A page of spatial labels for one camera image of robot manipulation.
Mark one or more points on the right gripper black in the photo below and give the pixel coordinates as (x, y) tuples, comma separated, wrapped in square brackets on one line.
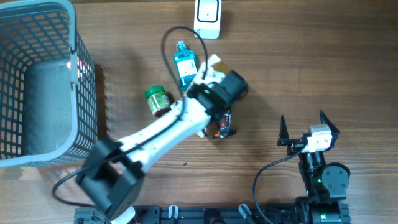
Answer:
[(295, 144)]

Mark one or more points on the red black small packet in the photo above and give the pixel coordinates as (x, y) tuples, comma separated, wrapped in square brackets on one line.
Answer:
[(225, 129)]

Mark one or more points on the blue mouthwash bottle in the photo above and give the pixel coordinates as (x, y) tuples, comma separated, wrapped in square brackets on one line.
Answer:
[(185, 62)]

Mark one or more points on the green lid spice jar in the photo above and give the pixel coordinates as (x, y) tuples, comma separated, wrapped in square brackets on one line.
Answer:
[(157, 100)]

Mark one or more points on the white brown snack pouch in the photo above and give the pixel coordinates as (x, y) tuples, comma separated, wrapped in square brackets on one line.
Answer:
[(212, 128)]

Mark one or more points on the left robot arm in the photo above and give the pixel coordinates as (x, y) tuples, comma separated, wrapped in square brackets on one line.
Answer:
[(114, 171)]

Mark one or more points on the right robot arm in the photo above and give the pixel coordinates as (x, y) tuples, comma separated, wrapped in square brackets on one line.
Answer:
[(325, 183)]

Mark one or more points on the white barcode scanner box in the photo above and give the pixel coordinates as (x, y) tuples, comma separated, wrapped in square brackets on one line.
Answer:
[(207, 19)]

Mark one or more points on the grey plastic mesh basket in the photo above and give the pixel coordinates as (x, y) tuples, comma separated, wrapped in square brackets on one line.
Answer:
[(48, 86)]

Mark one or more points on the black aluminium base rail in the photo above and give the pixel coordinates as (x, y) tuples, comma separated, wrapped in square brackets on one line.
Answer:
[(283, 213)]

